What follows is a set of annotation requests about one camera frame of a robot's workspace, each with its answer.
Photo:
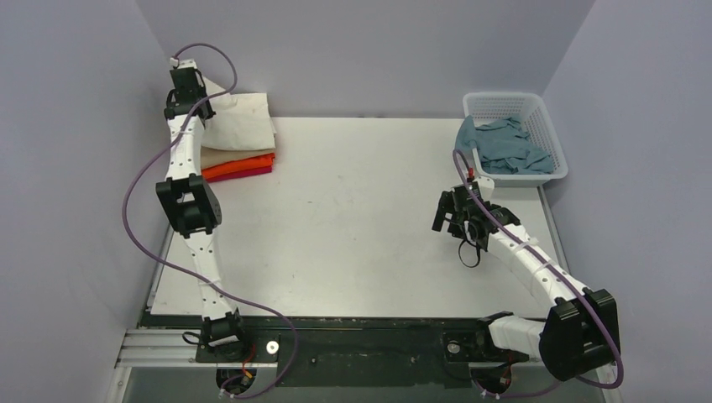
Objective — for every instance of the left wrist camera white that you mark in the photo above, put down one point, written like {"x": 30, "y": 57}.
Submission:
{"x": 177, "y": 64}

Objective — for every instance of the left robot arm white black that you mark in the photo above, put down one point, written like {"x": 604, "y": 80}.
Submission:
{"x": 192, "y": 208}

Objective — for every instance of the teal blue t shirt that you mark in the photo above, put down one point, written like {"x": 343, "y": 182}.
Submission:
{"x": 504, "y": 147}

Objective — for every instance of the aluminium rail frame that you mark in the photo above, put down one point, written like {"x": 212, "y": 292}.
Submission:
{"x": 578, "y": 334}

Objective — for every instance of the folded orange t shirt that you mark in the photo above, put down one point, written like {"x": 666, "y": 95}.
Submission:
{"x": 237, "y": 165}

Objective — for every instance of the folded red t shirt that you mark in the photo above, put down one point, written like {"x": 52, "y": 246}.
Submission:
{"x": 241, "y": 174}

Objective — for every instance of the cream white t shirt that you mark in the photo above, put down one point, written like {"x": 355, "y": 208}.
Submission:
{"x": 242, "y": 122}

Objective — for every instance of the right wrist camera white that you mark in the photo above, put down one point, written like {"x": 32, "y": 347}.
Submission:
{"x": 485, "y": 184}

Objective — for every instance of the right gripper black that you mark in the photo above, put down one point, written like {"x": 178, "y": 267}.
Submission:
{"x": 448, "y": 207}

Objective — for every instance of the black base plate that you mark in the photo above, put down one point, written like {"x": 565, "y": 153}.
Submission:
{"x": 350, "y": 352}

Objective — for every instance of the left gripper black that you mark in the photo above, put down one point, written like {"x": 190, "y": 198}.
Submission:
{"x": 185, "y": 78}

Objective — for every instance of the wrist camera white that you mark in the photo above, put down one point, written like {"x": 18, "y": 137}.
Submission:
{"x": 177, "y": 64}
{"x": 485, "y": 184}

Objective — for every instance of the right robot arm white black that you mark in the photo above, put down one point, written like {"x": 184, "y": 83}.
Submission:
{"x": 580, "y": 332}

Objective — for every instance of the folded beige t shirt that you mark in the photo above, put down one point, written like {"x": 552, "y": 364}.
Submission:
{"x": 213, "y": 157}

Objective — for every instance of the white plastic basket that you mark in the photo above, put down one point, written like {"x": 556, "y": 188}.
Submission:
{"x": 486, "y": 107}

